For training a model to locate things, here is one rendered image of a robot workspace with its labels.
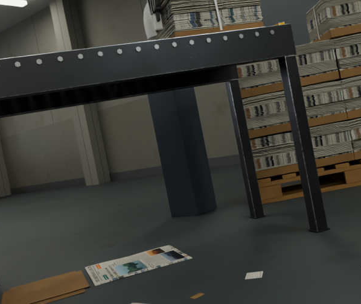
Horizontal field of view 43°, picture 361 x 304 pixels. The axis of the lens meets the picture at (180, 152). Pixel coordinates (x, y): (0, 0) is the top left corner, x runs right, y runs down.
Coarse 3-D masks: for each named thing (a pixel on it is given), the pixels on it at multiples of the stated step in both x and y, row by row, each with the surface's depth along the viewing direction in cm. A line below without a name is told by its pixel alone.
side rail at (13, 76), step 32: (224, 32) 166; (256, 32) 169; (288, 32) 174; (0, 64) 141; (32, 64) 144; (64, 64) 148; (96, 64) 151; (128, 64) 154; (160, 64) 158; (192, 64) 161; (224, 64) 165; (0, 96) 141
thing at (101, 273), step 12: (144, 252) 195; (156, 252) 191; (168, 252) 188; (180, 252) 184; (96, 264) 190; (108, 264) 187; (120, 264) 183; (132, 264) 180; (144, 264) 176; (156, 264) 173; (168, 264) 171; (96, 276) 173; (108, 276) 169; (120, 276) 166
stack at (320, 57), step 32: (256, 64) 255; (320, 64) 255; (352, 64) 255; (256, 96) 258; (320, 96) 255; (352, 96) 255; (256, 128) 257; (320, 128) 256; (352, 128) 256; (256, 160) 258; (288, 160) 257; (352, 160) 270; (288, 192) 271
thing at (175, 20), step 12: (168, 0) 176; (180, 0) 176; (192, 0) 178; (204, 0) 179; (168, 12) 180; (180, 12) 176; (192, 12) 177; (204, 12) 179; (168, 24) 183; (180, 24) 177; (192, 24) 178; (204, 24) 179; (168, 36) 184
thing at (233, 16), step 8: (224, 0) 181; (232, 0) 182; (240, 0) 183; (248, 0) 184; (256, 0) 185; (224, 8) 181; (232, 8) 182; (240, 8) 183; (248, 8) 184; (256, 8) 185; (232, 16) 182; (240, 16) 183; (248, 16) 184; (256, 16) 185; (232, 24) 182
